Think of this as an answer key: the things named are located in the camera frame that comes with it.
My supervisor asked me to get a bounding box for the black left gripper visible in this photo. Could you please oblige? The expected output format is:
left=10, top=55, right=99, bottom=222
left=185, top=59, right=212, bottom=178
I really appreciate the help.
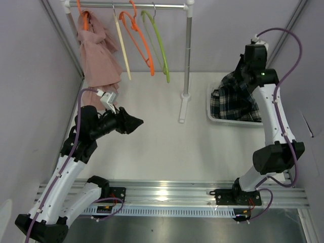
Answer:
left=91, top=104, right=143, bottom=140

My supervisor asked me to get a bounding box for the navy plaid skirt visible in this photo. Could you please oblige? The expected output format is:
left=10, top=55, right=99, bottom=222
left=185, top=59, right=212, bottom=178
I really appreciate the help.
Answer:
left=210, top=71, right=262, bottom=123

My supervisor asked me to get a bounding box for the pink skirt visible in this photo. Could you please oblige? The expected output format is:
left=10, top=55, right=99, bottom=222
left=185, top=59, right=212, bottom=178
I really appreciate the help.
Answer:
left=76, top=10, right=124, bottom=111

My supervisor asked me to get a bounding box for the orange hanger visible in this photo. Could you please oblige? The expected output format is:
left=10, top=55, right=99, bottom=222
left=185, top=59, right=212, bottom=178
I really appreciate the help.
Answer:
left=118, top=0, right=155, bottom=76
left=76, top=0, right=89, bottom=31

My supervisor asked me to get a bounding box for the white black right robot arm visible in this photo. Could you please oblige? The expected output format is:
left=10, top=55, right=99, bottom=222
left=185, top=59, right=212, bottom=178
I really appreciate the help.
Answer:
left=231, top=44, right=305, bottom=206

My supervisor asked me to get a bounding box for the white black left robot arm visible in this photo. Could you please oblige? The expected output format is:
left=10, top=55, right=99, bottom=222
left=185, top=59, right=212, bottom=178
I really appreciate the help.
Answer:
left=15, top=105, right=144, bottom=242

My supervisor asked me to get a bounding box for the cream wooden hanger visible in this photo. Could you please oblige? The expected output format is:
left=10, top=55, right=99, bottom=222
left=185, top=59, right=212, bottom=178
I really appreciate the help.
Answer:
left=112, top=3, right=132, bottom=80

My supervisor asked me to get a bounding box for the green hanger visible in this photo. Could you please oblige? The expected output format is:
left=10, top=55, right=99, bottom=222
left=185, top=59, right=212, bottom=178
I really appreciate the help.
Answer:
left=141, top=2, right=171, bottom=84

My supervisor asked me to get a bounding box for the white laundry basket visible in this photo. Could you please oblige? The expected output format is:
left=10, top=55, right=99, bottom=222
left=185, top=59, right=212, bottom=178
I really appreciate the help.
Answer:
left=206, top=83, right=263, bottom=128

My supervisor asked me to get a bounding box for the silver white clothes rack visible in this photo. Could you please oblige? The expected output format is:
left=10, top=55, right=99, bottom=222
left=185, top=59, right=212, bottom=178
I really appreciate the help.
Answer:
left=60, top=1, right=195, bottom=124

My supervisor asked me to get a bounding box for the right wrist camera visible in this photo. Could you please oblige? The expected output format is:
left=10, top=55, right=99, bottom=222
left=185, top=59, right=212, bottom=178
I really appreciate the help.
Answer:
left=251, top=34, right=269, bottom=51

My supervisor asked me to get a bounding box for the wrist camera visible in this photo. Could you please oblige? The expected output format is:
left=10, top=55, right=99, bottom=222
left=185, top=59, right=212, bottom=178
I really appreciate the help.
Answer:
left=97, top=89, right=118, bottom=113
left=251, top=34, right=269, bottom=51

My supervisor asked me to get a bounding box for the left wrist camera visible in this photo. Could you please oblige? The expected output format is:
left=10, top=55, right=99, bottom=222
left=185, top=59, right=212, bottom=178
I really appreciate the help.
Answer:
left=97, top=89, right=118, bottom=113

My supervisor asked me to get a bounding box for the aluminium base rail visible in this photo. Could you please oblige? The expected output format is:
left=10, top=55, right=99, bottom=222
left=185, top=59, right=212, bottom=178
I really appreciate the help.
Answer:
left=34, top=180, right=311, bottom=210

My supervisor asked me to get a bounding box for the white slotted cable duct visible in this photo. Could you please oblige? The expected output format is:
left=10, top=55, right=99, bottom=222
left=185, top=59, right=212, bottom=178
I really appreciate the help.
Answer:
left=81, top=206, right=249, bottom=218

